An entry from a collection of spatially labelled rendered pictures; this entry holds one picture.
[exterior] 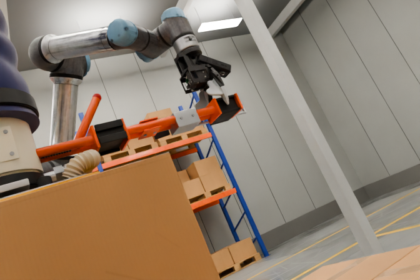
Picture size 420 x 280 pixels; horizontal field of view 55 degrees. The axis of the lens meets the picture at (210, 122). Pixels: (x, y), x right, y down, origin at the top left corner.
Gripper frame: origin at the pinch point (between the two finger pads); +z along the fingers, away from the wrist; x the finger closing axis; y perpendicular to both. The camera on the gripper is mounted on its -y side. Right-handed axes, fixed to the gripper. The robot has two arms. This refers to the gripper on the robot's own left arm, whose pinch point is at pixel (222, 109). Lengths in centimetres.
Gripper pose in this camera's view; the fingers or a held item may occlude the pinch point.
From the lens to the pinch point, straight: 118.5
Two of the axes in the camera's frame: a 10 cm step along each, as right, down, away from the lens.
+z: 4.0, 8.8, -2.6
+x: 3.9, -4.2, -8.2
